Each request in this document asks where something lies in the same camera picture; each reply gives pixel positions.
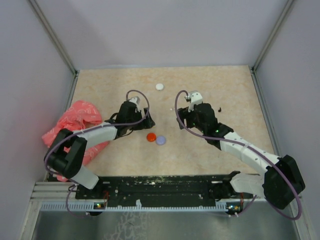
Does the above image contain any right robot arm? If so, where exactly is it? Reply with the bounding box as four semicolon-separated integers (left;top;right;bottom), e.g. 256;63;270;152
175;102;306;210

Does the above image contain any grey cable duct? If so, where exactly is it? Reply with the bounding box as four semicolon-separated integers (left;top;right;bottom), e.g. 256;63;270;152
39;198;241;213

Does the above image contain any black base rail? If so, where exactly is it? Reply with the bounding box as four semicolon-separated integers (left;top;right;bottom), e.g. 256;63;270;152
75;173;252;208

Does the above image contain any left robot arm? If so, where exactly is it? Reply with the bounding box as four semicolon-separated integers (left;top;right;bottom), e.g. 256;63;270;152
44;97;156;199

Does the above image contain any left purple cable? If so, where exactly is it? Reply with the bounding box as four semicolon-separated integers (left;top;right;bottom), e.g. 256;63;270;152
44;89;151;218

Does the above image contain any orange charging case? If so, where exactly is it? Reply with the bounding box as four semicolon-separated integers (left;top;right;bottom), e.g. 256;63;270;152
146;132;157;142

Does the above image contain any purple charging case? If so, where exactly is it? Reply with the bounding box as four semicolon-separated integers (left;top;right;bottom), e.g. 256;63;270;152
155;135;167;146

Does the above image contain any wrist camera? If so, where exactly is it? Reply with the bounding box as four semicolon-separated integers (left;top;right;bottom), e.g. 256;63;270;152
184;90;203;112
129;96;140;106

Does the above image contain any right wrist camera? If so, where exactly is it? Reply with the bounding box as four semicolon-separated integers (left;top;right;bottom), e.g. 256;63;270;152
184;90;203;112

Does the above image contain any white charging case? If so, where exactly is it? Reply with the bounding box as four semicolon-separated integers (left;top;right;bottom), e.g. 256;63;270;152
155;83;165;91

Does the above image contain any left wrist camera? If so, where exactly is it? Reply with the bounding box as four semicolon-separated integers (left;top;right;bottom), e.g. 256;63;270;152
129;96;140;106

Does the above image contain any pink plastic bag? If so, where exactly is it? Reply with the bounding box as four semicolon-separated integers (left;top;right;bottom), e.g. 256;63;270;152
42;100;109;182

